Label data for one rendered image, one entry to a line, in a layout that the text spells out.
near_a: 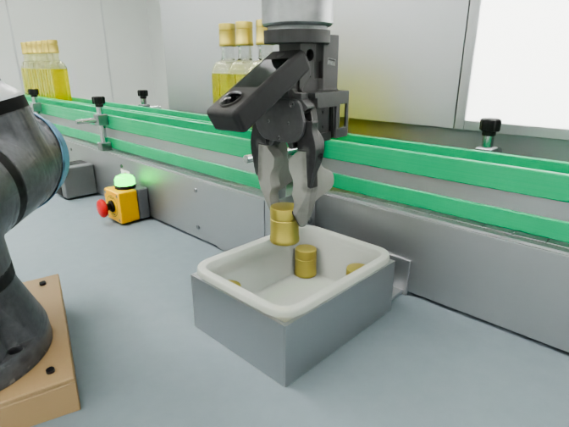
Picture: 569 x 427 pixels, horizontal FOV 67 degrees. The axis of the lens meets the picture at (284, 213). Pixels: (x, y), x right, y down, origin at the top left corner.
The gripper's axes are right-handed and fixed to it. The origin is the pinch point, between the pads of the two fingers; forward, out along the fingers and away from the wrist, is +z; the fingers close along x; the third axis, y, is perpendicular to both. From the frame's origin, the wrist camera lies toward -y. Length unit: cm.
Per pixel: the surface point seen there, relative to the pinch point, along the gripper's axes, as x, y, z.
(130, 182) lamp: 54, 8, 8
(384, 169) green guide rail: 0.1, 22.7, -1.2
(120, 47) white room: 605, 296, -39
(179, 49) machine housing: 82, 43, -21
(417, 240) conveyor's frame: -7.2, 20.4, 7.7
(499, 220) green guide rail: -17.4, 22.1, 2.6
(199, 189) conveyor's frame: 32.9, 11.4, 5.8
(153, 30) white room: 591, 344, -63
